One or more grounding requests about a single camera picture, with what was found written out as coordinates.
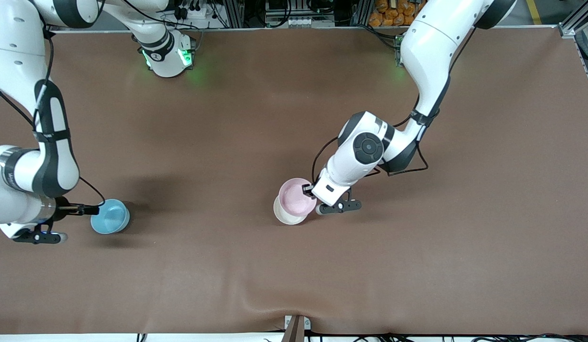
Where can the white bowl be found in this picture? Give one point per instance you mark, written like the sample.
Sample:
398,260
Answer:
287,220

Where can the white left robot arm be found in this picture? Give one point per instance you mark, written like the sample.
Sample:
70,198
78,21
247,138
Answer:
429,52

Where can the light pink bowl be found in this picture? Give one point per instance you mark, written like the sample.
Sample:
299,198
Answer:
294,197

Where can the white power strip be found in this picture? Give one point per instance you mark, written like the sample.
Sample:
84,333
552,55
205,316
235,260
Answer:
303,22

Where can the aluminium frame profile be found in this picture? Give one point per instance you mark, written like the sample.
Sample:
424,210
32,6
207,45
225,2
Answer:
361,12
576,21
233,12

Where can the light blue bowl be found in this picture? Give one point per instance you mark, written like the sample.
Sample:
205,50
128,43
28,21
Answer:
113,219

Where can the bag of orange items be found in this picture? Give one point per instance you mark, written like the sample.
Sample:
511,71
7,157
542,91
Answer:
386,12

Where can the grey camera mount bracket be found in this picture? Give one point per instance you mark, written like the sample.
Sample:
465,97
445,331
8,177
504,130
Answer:
296,330

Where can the white socket block with plugs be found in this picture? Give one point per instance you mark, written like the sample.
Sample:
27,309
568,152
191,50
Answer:
192,10

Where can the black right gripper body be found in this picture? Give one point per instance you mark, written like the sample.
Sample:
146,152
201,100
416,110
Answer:
62,209

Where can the brown table mat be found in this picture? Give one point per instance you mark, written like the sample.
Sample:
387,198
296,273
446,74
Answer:
227,118

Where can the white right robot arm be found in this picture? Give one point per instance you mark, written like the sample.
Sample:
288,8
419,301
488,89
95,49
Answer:
9,71

